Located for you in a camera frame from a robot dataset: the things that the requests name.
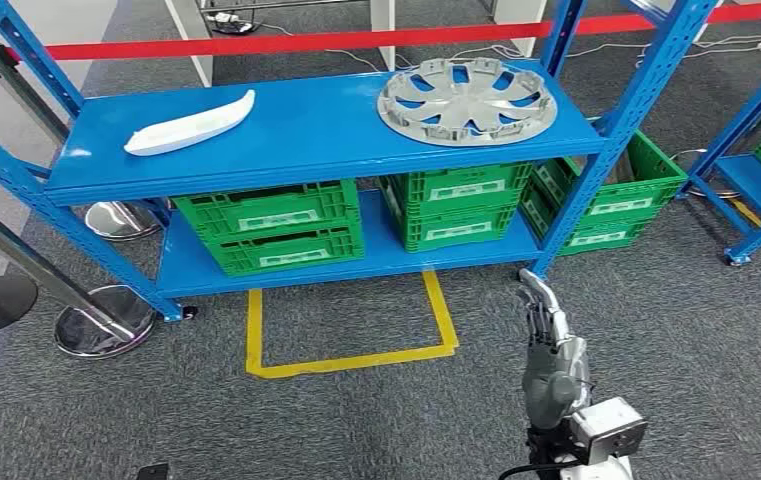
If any large blue steel shelf rack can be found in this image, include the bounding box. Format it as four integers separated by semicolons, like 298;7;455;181
0;0;719;324

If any white curved plastic part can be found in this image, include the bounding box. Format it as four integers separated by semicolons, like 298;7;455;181
122;89;257;158

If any blue rack holding four crates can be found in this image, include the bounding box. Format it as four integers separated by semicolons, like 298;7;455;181
678;39;761;266

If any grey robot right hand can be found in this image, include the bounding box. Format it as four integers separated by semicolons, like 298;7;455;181
517;268;593;433

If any chrome stanchion base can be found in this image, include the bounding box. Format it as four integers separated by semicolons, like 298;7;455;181
668;148;742;200

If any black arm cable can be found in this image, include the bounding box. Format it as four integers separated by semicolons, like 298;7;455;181
497;461;573;480

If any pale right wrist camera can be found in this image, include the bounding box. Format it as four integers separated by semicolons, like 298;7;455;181
568;396;648;467

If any white table with chrome bar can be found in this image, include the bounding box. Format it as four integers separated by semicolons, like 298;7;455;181
164;0;398;89

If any long red barrier belt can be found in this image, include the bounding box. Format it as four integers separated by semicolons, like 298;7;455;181
45;0;761;62

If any thin white floor cable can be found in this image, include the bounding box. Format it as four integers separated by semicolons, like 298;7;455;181
254;21;414;73

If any silver wheel hubcap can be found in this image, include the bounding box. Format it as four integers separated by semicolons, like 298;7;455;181
377;57;559;148

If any black power strip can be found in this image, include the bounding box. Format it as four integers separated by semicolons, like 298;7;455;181
206;9;257;36

